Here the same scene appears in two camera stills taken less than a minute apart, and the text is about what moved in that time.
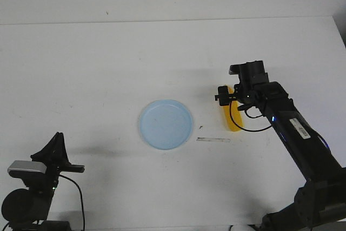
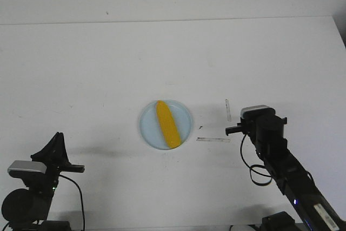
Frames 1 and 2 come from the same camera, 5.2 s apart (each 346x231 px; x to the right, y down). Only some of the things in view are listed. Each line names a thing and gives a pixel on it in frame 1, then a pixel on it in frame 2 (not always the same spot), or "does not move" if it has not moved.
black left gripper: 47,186 does not move
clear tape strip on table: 224,140 does not move
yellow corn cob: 235,114 → 171,132
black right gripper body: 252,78 → 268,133
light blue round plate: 166,124 does not move
